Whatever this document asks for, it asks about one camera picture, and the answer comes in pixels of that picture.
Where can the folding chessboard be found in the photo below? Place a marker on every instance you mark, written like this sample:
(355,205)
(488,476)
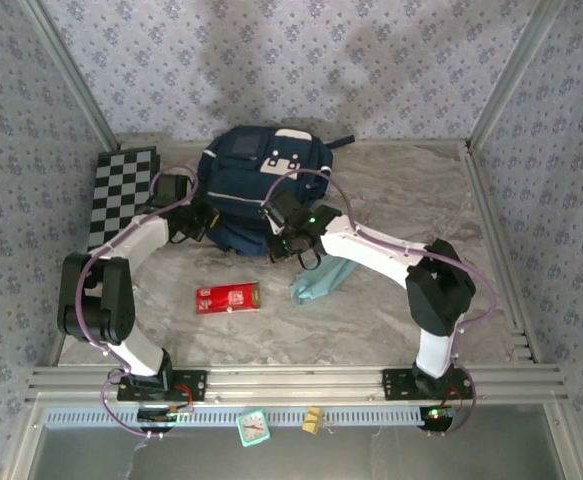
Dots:
(116,190)

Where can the navy blue backpack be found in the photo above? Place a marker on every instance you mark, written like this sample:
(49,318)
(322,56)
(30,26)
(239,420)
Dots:
(241,175)

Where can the light blue fabric pouch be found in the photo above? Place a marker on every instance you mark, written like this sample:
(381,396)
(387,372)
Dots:
(321,285)

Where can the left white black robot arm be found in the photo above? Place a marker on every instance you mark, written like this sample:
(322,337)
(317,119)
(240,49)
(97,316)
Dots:
(96,300)

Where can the mint green alarm clock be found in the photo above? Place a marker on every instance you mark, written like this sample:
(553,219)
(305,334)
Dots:
(253,427)

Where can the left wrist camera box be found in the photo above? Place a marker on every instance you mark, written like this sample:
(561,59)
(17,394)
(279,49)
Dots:
(168,190)

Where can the yellow plastic connector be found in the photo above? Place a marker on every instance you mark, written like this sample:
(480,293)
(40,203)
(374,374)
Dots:
(313,420)

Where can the small circuit board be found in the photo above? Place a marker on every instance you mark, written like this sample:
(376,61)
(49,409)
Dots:
(436,415)
(156,415)

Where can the aluminium front rail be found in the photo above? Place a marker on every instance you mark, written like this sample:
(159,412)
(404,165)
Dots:
(291,382)

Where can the red rectangular box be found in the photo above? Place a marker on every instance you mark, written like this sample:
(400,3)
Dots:
(226,298)

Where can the aluminium frame post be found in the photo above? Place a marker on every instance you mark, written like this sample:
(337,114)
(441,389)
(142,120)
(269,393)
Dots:
(73,75)
(513,75)

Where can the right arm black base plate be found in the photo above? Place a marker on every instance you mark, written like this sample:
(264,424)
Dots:
(396,385)

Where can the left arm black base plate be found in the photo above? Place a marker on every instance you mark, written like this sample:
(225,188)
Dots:
(191,385)

